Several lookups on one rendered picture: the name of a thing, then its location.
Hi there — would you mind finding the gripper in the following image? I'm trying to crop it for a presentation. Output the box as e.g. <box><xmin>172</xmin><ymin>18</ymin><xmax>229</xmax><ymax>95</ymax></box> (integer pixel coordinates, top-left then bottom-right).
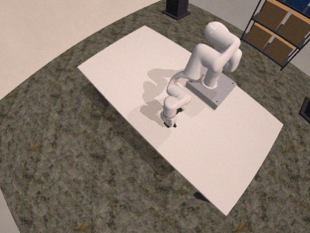
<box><xmin>161</xmin><ymin>109</ymin><xmax>177</xmax><ymax>128</ymax></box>

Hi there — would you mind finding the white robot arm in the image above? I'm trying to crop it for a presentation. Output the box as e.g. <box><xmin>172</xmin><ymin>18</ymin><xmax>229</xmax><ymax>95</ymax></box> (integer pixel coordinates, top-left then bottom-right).
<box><xmin>162</xmin><ymin>22</ymin><xmax>242</xmax><ymax>119</ymax></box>

